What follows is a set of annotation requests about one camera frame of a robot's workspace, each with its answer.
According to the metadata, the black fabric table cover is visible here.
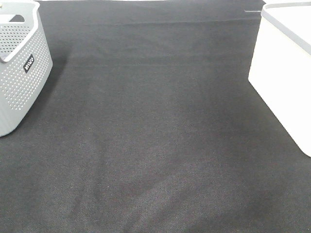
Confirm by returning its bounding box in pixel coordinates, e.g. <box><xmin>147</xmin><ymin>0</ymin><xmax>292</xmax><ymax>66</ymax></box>
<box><xmin>0</xmin><ymin>0</ymin><xmax>311</xmax><ymax>233</ymax></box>

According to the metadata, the white storage bin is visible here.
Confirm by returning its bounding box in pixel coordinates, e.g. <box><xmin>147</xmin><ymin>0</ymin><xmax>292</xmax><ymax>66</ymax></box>
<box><xmin>248</xmin><ymin>1</ymin><xmax>311</xmax><ymax>156</ymax></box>

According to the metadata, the grey perforated plastic basket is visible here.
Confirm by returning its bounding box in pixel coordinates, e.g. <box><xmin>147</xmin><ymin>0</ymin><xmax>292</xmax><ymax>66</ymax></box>
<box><xmin>0</xmin><ymin>0</ymin><xmax>53</xmax><ymax>136</ymax></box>

